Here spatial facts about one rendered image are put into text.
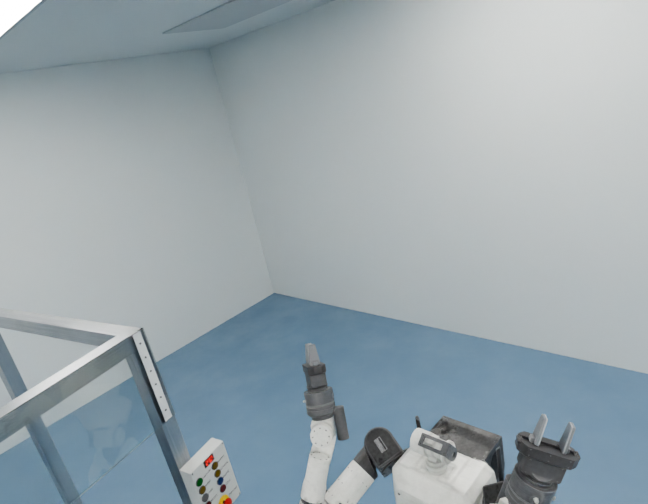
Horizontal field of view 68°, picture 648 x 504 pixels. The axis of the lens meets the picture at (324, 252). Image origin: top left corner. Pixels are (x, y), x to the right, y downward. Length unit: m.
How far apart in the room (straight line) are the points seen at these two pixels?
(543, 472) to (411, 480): 0.48
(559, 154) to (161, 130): 3.61
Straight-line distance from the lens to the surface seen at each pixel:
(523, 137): 3.64
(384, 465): 1.62
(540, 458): 1.15
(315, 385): 1.48
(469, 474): 1.52
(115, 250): 4.99
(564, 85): 3.51
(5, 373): 2.74
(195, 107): 5.46
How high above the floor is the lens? 2.32
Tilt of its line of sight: 19 degrees down
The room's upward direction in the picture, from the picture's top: 13 degrees counter-clockwise
